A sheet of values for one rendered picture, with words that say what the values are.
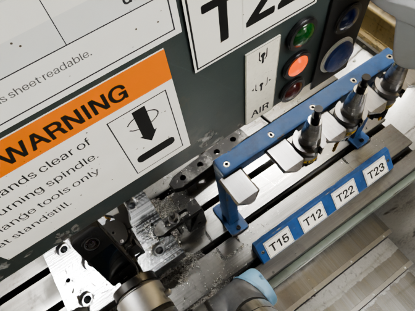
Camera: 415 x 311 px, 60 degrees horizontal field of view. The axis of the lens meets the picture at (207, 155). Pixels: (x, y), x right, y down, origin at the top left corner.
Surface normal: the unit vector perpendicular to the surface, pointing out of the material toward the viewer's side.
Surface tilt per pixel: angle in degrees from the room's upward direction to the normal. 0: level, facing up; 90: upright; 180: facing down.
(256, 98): 90
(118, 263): 61
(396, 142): 0
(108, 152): 90
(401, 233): 24
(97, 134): 90
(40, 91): 90
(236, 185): 0
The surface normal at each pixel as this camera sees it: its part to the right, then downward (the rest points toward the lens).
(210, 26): 0.56, 0.70
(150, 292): 0.36, -0.68
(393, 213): -0.42, -0.22
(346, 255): 0.01, -0.53
